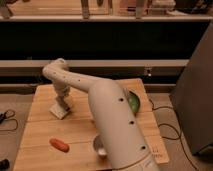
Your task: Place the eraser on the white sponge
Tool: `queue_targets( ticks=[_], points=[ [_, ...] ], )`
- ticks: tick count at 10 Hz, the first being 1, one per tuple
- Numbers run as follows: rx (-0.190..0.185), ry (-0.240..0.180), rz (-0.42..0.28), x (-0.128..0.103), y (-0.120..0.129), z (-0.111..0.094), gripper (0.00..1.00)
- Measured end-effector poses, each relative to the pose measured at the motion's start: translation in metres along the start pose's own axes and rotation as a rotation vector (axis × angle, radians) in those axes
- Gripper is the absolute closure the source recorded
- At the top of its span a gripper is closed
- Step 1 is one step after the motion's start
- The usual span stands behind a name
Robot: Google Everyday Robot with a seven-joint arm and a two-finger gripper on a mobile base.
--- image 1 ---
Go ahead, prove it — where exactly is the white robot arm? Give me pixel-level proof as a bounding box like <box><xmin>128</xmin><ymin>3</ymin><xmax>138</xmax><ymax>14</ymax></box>
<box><xmin>42</xmin><ymin>58</ymin><xmax>160</xmax><ymax>171</ymax></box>

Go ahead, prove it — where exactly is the orange carrot toy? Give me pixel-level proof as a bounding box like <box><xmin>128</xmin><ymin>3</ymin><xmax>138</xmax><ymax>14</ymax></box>
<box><xmin>49</xmin><ymin>138</ymin><xmax>69</xmax><ymax>153</ymax></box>

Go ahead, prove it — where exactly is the white paper cup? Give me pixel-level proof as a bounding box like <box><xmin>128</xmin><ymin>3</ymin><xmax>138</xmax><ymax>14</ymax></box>
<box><xmin>93</xmin><ymin>135</ymin><xmax>107</xmax><ymax>158</ymax></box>

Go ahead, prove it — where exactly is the green bowl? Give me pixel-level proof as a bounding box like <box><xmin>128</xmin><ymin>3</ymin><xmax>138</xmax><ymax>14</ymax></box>
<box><xmin>128</xmin><ymin>91</ymin><xmax>140</xmax><ymax>114</ymax></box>

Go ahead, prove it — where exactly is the black object bottom left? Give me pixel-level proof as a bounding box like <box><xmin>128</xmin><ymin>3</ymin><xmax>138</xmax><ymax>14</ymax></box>
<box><xmin>0</xmin><ymin>159</ymin><xmax>10</xmax><ymax>170</ymax></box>

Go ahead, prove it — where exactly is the dark grey cabinet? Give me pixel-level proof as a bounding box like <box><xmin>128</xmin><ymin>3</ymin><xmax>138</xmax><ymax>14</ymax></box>
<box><xmin>170</xmin><ymin>21</ymin><xmax>213</xmax><ymax>155</ymax></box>

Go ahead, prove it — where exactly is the black cable on left floor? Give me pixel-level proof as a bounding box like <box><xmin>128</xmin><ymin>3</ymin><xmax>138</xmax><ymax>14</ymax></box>
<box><xmin>0</xmin><ymin>108</ymin><xmax>19</xmax><ymax>133</ymax></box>

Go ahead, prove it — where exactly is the black cable on floor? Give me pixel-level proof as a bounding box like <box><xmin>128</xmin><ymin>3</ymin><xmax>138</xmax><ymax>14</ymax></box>
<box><xmin>146</xmin><ymin>96</ymin><xmax>201</xmax><ymax>171</ymax></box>
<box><xmin>0</xmin><ymin>108</ymin><xmax>19</xmax><ymax>133</ymax></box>

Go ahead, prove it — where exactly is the black cable on right floor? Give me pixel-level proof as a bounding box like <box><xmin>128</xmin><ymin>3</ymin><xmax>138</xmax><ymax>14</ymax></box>
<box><xmin>146</xmin><ymin>96</ymin><xmax>201</xmax><ymax>171</ymax></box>

